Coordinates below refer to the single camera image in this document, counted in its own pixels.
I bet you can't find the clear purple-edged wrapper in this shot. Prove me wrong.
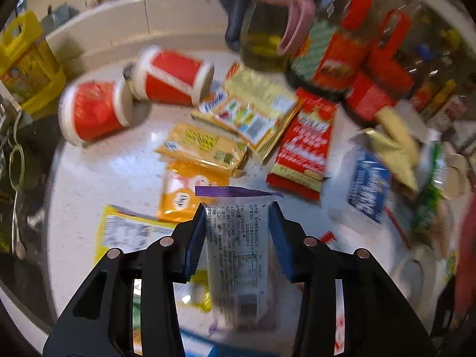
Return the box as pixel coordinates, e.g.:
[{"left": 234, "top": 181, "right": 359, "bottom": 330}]
[{"left": 195, "top": 186, "right": 281, "bottom": 332}]

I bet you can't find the yellow Enaak snack packet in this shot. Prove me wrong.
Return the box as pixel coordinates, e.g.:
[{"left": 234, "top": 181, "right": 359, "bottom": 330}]
[{"left": 191, "top": 63, "right": 303, "bottom": 163}]

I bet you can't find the red paper cup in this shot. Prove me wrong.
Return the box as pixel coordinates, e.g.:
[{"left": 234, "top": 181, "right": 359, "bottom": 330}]
[
  {"left": 129, "top": 45, "right": 214, "bottom": 107},
  {"left": 58, "top": 79, "right": 133, "bottom": 146}
]

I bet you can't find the yellow noodle packet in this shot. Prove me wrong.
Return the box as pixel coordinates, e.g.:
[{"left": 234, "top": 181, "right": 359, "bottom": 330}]
[{"left": 94, "top": 205, "right": 177, "bottom": 263}]

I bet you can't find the white blue plastic box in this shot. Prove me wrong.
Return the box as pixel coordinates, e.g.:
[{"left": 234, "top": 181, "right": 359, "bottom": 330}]
[{"left": 328, "top": 146, "right": 391, "bottom": 233}]

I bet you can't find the orange cartoon packet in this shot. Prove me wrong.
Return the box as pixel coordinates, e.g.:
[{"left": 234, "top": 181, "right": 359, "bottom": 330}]
[{"left": 156, "top": 160, "right": 229, "bottom": 223}]

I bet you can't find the red gold wafer packet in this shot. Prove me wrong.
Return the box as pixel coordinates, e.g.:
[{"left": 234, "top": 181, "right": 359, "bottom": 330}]
[{"left": 266, "top": 88, "right": 337, "bottom": 201}]

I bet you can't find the green snack bag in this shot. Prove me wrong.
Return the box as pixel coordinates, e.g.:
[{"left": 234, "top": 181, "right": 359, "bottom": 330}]
[{"left": 411, "top": 142, "right": 447, "bottom": 248}]

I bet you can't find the steel sink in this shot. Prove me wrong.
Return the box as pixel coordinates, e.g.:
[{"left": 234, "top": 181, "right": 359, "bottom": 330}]
[{"left": 1, "top": 99, "right": 64, "bottom": 332}]

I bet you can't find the yellow cracker packet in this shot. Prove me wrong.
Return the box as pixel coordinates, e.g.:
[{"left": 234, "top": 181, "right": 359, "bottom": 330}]
[{"left": 156, "top": 123, "right": 248, "bottom": 177}]

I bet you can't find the red lid sauce jar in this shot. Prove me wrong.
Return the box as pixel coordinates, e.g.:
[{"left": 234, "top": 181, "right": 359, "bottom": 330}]
[{"left": 341, "top": 10, "right": 415, "bottom": 127}]

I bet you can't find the red cap soy bottle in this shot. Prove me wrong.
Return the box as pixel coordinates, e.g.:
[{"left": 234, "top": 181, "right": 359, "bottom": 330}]
[{"left": 285, "top": 0, "right": 373, "bottom": 96}]

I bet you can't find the yellow detergent jug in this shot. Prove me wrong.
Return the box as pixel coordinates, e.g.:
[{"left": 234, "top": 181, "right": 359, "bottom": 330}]
[{"left": 1, "top": 10, "right": 67, "bottom": 119}]

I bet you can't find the glass jar pink lid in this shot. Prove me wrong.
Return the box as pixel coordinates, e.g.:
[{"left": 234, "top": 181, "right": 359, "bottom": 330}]
[{"left": 239, "top": 0, "right": 316, "bottom": 73}]

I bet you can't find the white plastic ring lid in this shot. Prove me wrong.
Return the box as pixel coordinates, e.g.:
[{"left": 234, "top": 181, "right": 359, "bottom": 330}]
[{"left": 391, "top": 245, "right": 441, "bottom": 321}]

